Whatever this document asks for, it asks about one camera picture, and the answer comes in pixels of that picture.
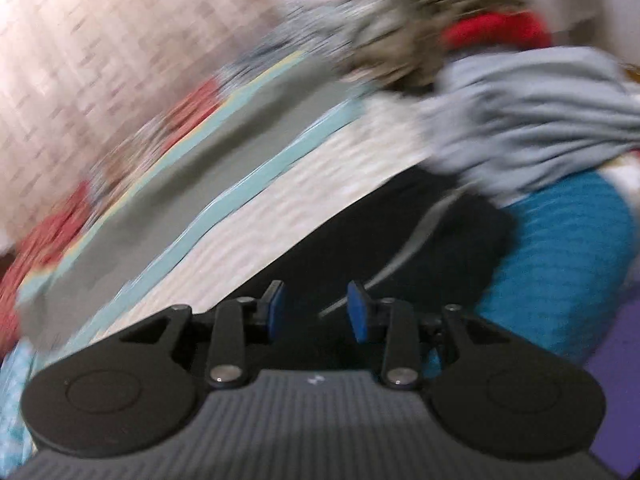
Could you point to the pink patterned curtain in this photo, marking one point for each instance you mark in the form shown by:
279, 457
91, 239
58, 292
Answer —
100, 35

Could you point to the grey green patchwork quilt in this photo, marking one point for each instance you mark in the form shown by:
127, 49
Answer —
175, 160

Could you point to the white chevron blanket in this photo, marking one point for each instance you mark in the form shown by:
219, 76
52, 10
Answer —
300, 180

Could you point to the light grey garment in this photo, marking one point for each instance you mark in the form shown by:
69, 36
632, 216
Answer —
525, 110

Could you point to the purple cloth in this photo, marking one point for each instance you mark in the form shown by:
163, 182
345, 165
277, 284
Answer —
617, 360

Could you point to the red cloth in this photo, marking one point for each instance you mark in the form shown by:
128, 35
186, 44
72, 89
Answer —
495, 30

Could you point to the black pants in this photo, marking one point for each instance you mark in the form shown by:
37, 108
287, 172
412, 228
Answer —
350, 240

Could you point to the brown patterned cloth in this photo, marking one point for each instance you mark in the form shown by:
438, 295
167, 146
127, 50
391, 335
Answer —
400, 25

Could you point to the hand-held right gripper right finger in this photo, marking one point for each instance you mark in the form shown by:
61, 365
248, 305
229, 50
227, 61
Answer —
356, 312

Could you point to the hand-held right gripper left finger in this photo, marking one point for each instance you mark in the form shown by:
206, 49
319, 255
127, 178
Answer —
275, 310

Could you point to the teal knit cloth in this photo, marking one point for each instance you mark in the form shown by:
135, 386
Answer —
555, 260

